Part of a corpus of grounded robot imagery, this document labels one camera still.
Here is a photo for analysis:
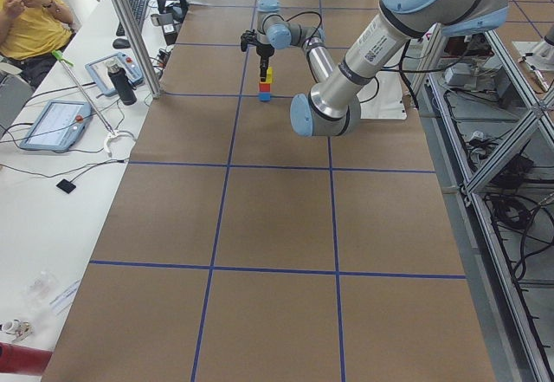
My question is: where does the blue cube block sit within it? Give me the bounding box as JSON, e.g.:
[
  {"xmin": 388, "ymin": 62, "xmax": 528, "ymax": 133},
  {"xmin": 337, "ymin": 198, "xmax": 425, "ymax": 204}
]
[{"xmin": 258, "ymin": 92, "xmax": 271, "ymax": 102}]

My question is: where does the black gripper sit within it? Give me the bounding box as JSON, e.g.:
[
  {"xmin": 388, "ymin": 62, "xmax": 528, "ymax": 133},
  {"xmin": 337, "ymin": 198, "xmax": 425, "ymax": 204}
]
[{"xmin": 256, "ymin": 44, "xmax": 272, "ymax": 82}]

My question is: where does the near blue teach pendant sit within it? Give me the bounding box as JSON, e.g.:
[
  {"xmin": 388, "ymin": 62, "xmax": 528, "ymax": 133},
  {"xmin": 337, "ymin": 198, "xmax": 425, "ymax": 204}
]
[{"xmin": 19, "ymin": 100, "xmax": 92, "ymax": 152}]

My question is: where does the blue teach pendant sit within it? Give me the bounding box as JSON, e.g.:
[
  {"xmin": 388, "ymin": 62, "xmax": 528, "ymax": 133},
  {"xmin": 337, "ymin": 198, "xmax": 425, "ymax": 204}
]
[
  {"xmin": 19, "ymin": 100, "xmax": 92, "ymax": 152},
  {"xmin": 85, "ymin": 52, "xmax": 144, "ymax": 96}
]

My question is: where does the yellow cube block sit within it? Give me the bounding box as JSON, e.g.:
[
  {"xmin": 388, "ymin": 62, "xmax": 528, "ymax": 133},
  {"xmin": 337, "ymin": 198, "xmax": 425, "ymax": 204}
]
[{"xmin": 263, "ymin": 67, "xmax": 273, "ymax": 84}]

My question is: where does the red fire extinguisher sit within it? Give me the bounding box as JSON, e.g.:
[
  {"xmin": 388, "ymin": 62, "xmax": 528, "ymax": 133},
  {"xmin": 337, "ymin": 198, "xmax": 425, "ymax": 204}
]
[{"xmin": 1, "ymin": 343, "xmax": 52, "ymax": 376}]

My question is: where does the red cube block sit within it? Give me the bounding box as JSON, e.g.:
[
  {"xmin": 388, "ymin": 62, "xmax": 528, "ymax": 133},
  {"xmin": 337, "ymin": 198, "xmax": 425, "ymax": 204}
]
[{"xmin": 259, "ymin": 82, "xmax": 272, "ymax": 93}]

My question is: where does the reacher grabber stick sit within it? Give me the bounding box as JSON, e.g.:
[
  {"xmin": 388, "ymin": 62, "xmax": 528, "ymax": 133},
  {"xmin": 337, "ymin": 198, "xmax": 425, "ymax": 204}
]
[{"xmin": 51, "ymin": 50, "xmax": 136, "ymax": 157}]

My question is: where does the person in yellow shirt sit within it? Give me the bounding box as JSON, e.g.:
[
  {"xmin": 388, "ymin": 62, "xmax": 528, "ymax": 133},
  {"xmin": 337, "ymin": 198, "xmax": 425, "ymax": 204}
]
[{"xmin": 1, "ymin": 0, "xmax": 74, "ymax": 88}]

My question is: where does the black computer mouse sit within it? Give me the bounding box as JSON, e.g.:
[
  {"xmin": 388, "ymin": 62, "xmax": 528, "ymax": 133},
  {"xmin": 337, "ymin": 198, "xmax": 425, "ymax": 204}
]
[{"xmin": 112, "ymin": 38, "xmax": 131, "ymax": 49}]

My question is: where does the far blue teach pendant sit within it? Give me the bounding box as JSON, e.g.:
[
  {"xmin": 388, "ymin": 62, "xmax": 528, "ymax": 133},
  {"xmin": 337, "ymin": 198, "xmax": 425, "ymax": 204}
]
[{"xmin": 85, "ymin": 52, "xmax": 144, "ymax": 96}]

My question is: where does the black water bottle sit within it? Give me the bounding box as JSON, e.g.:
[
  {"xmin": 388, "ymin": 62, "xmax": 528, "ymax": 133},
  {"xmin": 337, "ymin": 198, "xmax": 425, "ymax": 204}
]
[{"xmin": 106, "ymin": 60, "xmax": 137, "ymax": 106}]

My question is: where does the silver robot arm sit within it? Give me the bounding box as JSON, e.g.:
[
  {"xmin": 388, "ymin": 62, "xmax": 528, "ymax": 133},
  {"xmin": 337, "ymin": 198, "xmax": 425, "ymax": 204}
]
[{"xmin": 241, "ymin": 0, "xmax": 508, "ymax": 137}]

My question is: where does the aluminium frame post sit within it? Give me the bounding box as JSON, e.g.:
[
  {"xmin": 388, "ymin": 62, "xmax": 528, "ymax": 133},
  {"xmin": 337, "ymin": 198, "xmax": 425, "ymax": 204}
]
[{"xmin": 112, "ymin": 0, "xmax": 162, "ymax": 100}]

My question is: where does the black keyboard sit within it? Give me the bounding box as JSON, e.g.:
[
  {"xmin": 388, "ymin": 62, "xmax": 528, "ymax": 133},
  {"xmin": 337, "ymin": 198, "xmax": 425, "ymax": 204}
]
[{"xmin": 127, "ymin": 0, "xmax": 148, "ymax": 35}]

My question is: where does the small black square pad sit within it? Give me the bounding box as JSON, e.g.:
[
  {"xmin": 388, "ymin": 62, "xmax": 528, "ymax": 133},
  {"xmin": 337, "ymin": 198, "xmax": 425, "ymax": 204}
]
[{"xmin": 56, "ymin": 178, "xmax": 76, "ymax": 194}]

